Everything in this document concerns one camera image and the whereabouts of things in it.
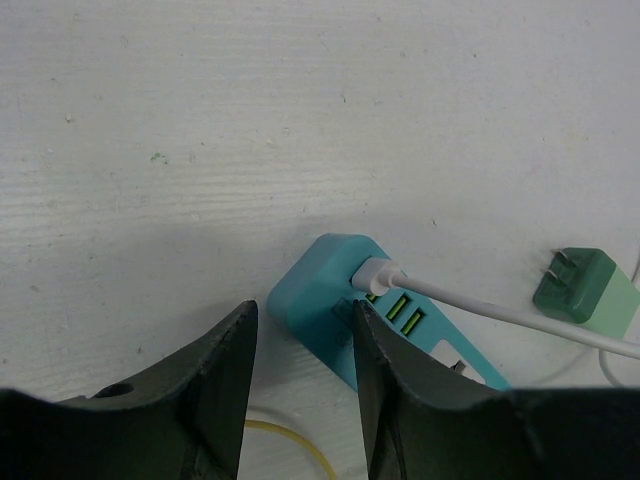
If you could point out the green plug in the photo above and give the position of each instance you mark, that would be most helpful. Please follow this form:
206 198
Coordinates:
585 287

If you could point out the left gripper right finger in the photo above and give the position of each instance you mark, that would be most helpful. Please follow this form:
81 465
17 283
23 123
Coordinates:
422 420

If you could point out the teal power strip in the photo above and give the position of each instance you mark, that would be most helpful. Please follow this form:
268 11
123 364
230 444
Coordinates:
314 301

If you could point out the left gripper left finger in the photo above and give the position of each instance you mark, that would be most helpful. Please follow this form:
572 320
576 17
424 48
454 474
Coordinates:
181 418

